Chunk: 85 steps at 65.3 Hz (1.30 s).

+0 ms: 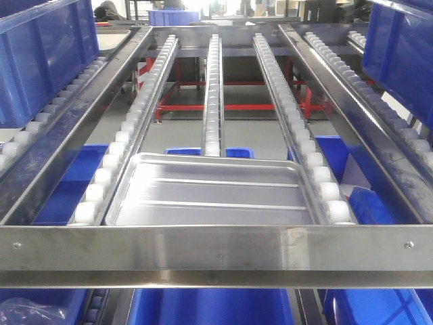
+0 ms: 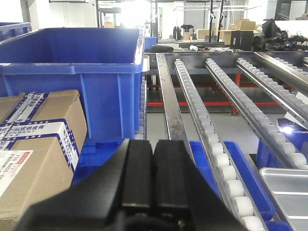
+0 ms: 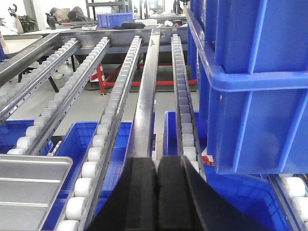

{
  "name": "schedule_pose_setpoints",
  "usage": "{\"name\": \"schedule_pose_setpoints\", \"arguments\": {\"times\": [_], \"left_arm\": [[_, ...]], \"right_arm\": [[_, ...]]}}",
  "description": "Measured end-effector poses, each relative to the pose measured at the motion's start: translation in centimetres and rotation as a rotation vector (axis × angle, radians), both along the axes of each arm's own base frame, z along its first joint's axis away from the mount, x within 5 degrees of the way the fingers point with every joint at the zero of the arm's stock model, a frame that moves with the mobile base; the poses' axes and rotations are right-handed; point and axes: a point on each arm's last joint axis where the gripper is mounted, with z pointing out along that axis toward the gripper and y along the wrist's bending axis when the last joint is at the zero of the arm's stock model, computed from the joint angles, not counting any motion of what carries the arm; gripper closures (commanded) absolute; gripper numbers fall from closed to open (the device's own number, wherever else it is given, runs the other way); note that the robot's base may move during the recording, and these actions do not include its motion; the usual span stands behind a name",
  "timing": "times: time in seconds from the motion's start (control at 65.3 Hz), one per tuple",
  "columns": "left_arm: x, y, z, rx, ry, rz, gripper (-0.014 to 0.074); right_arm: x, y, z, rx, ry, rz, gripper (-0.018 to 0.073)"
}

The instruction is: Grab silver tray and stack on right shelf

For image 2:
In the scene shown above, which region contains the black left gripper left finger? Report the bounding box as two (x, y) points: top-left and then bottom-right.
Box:
(21, 140), (153, 231)

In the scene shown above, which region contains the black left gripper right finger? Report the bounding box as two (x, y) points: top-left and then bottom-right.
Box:
(154, 140), (245, 231)

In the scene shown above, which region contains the silver metal tray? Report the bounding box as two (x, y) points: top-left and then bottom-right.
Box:
(259, 167), (308, 231)

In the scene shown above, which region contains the blue bin under rollers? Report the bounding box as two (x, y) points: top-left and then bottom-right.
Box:
(189, 140), (276, 221)

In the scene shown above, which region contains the taped cardboard box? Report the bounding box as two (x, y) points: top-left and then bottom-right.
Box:
(0, 90), (87, 231)

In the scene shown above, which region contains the large blue plastic bin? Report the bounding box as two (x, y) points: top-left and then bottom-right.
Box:
(0, 27), (146, 145)

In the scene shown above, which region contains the blue bin at right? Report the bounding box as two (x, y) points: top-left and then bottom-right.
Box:
(255, 118), (308, 169)

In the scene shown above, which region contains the stacked cardboard boxes background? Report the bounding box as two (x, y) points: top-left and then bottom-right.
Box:
(211, 18), (261, 45)

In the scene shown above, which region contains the blue bin far left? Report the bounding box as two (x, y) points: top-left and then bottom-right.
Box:
(0, 22), (31, 41)

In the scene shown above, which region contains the roller rail with white wheels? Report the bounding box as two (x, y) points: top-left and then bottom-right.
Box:
(174, 59), (268, 231)

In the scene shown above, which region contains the flat steel divider rail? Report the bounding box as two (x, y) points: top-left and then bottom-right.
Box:
(156, 53), (194, 160)

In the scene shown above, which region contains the red steel frame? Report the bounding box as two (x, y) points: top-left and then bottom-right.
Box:
(145, 73), (294, 108)

